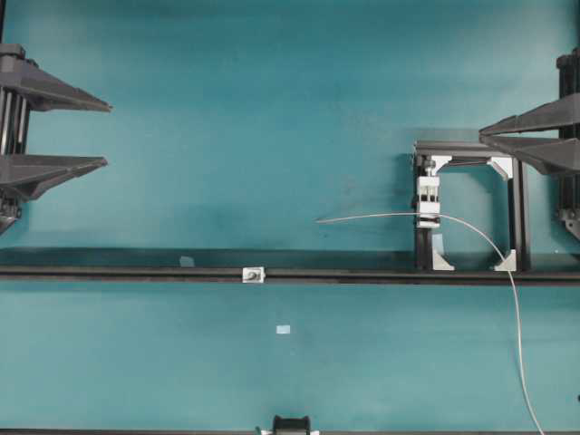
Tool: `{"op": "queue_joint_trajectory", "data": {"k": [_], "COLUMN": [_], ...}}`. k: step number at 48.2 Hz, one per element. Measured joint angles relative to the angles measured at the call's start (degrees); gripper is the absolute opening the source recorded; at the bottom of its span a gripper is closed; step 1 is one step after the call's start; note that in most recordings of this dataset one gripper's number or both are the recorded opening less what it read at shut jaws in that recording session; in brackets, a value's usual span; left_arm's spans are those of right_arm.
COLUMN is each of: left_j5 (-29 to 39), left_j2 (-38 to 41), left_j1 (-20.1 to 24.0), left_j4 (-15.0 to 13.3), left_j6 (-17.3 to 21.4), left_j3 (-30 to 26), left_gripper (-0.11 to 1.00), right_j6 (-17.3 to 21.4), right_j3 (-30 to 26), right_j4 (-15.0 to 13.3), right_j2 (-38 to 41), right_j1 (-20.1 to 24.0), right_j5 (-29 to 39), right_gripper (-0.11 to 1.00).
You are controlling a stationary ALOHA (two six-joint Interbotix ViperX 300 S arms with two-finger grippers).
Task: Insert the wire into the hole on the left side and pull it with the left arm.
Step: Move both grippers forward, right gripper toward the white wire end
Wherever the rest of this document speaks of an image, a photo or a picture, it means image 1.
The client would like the black rectangular aluminium frame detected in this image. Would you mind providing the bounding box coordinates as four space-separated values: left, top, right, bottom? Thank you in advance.
411 140 531 272

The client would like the clear tape near rail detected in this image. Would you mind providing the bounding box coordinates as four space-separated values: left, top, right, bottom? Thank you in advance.
179 256 195 268

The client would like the white wire clamp block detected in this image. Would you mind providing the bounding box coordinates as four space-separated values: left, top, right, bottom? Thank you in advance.
415 176 440 229

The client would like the black camera mount bottom edge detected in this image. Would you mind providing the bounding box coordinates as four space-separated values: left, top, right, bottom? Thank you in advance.
255 415 318 435

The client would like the small clear tape piece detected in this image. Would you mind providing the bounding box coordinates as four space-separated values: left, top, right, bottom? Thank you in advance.
275 324 291 335

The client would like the white corner bracket lower right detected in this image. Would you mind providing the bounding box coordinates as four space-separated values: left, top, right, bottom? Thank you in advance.
493 249 517 272

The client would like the white corner bracket upper right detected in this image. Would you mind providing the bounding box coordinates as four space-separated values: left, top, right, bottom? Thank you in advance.
487 157 513 181

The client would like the white bracket with hole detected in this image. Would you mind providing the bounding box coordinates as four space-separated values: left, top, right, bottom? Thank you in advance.
242 266 266 284

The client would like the thin grey wire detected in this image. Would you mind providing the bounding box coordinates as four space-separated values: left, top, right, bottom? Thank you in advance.
316 212 556 435

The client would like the long black aluminium rail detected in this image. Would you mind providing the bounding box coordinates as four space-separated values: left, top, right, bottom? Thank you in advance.
1 266 579 286

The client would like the white corner bracket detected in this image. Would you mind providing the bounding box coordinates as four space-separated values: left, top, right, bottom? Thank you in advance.
487 157 513 181
431 234 455 271
493 249 517 272

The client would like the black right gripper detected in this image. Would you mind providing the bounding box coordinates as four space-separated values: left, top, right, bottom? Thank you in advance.
479 49 579 237

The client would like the white corner bracket lower left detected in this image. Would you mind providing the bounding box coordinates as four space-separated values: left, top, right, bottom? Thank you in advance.
431 234 455 271

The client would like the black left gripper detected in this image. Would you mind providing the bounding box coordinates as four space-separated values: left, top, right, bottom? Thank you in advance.
1 43 112 233

